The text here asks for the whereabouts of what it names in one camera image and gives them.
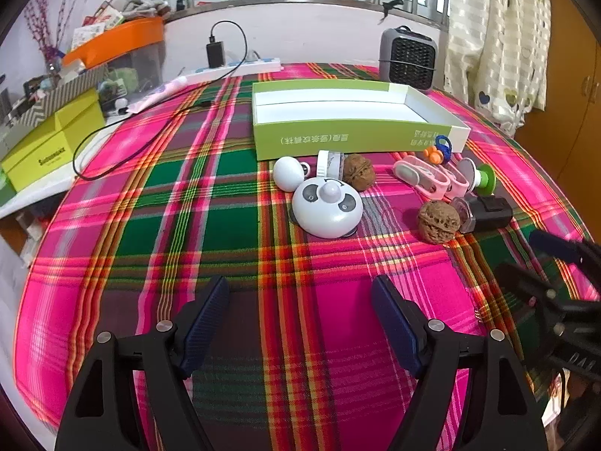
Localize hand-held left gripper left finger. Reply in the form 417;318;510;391
55;275;231;451

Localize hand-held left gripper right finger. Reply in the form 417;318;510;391
371;275;548;451

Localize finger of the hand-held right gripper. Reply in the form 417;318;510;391
530;229;601;301
493;263;571;322

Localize black rectangular gadget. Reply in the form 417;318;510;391
452;196;513;233

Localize green and white stamp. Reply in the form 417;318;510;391
456;158;497;194

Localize brown walnut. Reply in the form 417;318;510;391
342;154;375;192
418;200;462;244

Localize white panda-face gadget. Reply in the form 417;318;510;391
291;177;363;239

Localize orange and blue ring toy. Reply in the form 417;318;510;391
424;135;454;164

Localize white egg-shaped gadget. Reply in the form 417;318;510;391
273;156;313;192

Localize small white ribbed jar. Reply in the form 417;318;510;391
316;150;347;180

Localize green cardboard box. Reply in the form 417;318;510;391
251;81;471;161

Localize pink and green plaid tablecloth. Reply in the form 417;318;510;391
12;62;595;451

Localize wooden cabinet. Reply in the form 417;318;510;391
514;0;601;207

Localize cream heart-print curtain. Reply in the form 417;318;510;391
444;0;551;135

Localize pink tube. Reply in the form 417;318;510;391
127;79;189;114

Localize yellow-green shoebox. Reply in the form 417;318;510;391
0;89;106;193

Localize grey desktop heater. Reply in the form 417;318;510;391
378;26;438;91

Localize white power strip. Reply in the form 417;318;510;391
181;58;282;83

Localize grey zigzag-pattern box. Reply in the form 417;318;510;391
0;63;111;139

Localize clear bin with orange lid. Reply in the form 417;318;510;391
61;16;167;104

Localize pile of paper packets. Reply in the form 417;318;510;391
70;0;165;43

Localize purple flower branches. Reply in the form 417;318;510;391
23;0;95;71

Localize black charging cable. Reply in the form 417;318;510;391
72;21;248;182

